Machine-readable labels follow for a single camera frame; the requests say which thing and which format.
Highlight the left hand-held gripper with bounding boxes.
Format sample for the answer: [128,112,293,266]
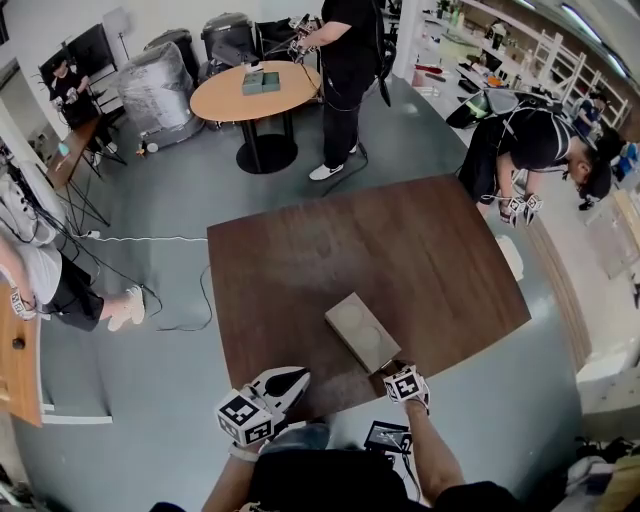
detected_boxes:
[214,366,312,447]

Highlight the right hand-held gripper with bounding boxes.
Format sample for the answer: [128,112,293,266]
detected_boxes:
[377,358,432,417]

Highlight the grey cardboard drawer box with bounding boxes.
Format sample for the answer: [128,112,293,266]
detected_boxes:
[324,292,403,375]

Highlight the person's right forearm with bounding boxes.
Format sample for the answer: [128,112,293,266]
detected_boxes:
[402,399,466,506]

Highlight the person's left forearm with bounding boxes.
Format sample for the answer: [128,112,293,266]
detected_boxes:
[199,444,266,512]

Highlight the person's leg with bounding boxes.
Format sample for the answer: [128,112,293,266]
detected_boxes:
[259,422,332,456]

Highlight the black chest-worn device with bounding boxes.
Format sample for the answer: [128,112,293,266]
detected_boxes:
[363,420,414,456]

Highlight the grey wristband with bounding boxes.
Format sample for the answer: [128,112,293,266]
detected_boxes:
[228,442,261,462]

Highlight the person's black shirt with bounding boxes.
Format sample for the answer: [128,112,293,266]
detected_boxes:
[149,447,524,512]

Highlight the dark wooden table white legs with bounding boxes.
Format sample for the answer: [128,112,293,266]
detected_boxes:
[206,174,533,426]

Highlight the brown floor ramp strip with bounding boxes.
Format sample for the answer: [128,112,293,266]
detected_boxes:
[524,214,594,371]

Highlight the light wooden desk white legs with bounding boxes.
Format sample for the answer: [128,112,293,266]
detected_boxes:
[0,284,114,426]

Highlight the small light wooden table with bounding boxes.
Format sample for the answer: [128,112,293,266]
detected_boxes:
[589,189,640,279]

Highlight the green black backpack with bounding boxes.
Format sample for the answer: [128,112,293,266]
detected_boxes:
[444,88,521,130]

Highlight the round wooden table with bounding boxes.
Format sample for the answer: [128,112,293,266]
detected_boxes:
[188,60,322,175]

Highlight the grey-green box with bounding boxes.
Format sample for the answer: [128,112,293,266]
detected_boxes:
[242,71,282,96]

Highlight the white round backpack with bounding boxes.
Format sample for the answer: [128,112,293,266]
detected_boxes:
[0,164,66,246]

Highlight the dark table black legs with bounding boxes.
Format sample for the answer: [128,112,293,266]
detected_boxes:
[44,112,129,226]

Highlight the white shelf unit with items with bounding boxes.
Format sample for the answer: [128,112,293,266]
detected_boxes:
[399,0,531,101]

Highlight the plastic-wrapped machine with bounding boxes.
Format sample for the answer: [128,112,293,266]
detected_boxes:
[115,41,206,151]

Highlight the white shelving rack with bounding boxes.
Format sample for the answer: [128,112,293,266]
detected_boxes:
[584,67,632,132]
[532,27,589,99]

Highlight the black folding chair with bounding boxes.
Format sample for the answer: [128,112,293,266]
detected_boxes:
[254,18,301,56]

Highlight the black monitor on stand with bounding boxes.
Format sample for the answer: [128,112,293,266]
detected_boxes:
[38,22,119,81]

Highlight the white light panel on stand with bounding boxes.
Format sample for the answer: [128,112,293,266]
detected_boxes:
[102,5,132,56]

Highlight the black floor cable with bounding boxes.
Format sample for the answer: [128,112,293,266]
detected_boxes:
[139,263,214,334]

